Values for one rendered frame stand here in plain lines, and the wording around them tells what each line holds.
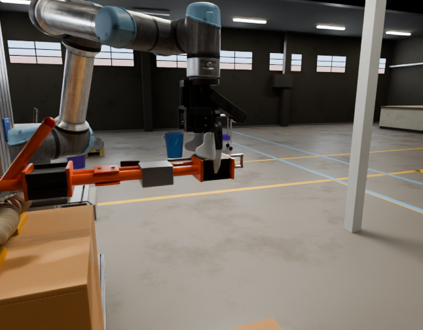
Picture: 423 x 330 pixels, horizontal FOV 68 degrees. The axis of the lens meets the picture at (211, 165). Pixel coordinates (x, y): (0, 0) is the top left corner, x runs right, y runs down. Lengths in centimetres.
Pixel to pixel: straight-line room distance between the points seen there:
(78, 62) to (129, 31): 45
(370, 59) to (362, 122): 56
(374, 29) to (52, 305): 316
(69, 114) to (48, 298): 73
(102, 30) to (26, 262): 46
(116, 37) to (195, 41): 16
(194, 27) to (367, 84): 269
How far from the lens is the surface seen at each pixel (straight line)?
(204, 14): 72
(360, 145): 332
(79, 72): 112
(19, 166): 71
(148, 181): 69
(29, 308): 60
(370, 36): 333
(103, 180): 68
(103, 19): 70
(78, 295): 58
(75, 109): 117
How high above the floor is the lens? 137
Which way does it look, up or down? 13 degrees down
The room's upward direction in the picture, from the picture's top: straight up
